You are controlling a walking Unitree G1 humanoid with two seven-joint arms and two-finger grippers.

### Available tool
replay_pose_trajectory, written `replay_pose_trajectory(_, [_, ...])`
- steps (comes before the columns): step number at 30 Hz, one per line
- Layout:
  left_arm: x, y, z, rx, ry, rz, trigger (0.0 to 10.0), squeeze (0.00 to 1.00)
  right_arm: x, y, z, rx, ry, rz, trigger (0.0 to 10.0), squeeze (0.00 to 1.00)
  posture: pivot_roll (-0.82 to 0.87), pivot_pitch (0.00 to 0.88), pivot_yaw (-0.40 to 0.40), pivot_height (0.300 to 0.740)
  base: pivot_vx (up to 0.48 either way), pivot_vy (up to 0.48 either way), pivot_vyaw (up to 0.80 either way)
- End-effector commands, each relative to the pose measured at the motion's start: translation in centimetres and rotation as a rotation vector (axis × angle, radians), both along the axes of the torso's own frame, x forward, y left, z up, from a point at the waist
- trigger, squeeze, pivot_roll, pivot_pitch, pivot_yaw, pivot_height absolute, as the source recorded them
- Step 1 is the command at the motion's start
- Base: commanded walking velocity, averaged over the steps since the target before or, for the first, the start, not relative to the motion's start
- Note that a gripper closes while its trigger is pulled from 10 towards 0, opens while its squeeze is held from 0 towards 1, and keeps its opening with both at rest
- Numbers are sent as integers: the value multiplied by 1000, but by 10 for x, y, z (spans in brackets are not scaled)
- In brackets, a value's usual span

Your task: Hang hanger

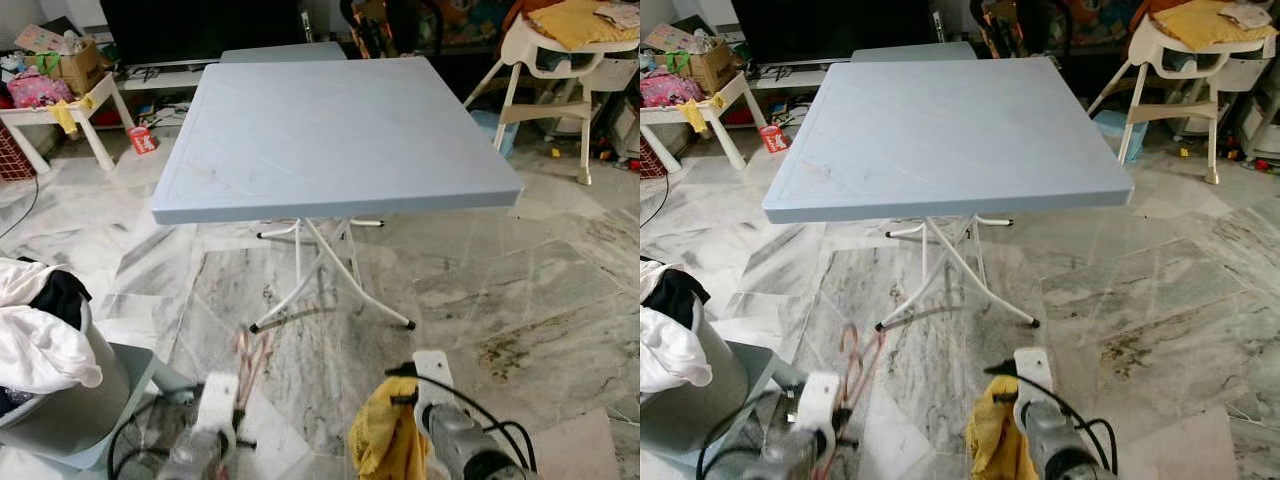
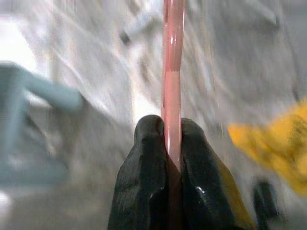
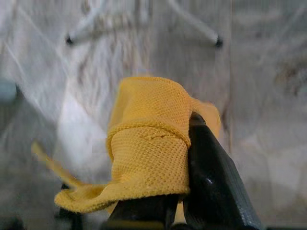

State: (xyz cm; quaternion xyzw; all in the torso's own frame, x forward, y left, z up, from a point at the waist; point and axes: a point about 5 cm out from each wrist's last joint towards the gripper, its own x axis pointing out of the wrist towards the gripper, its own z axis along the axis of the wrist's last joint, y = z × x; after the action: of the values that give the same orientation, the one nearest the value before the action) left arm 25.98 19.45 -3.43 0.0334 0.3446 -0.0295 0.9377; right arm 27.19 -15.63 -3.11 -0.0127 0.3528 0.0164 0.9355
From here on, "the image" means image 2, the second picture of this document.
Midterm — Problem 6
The yellow shirt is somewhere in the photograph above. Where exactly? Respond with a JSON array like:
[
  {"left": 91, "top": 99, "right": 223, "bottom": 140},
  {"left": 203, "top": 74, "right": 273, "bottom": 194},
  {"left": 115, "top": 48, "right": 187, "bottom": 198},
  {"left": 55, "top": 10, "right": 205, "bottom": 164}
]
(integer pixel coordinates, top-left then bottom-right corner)
[{"left": 226, "top": 95, "right": 307, "bottom": 199}]

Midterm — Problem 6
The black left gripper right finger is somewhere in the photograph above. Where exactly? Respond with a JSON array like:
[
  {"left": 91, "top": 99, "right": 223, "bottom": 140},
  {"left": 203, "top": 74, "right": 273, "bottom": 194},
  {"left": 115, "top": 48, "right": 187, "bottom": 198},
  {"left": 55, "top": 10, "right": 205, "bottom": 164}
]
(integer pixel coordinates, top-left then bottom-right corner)
[{"left": 179, "top": 117, "right": 256, "bottom": 230}]

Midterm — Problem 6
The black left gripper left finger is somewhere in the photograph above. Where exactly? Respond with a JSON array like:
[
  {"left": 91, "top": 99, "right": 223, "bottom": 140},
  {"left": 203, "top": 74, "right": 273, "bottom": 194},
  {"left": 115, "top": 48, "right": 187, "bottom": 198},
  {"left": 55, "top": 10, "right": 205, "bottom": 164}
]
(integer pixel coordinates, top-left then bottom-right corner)
[{"left": 107, "top": 114, "right": 168, "bottom": 230}]

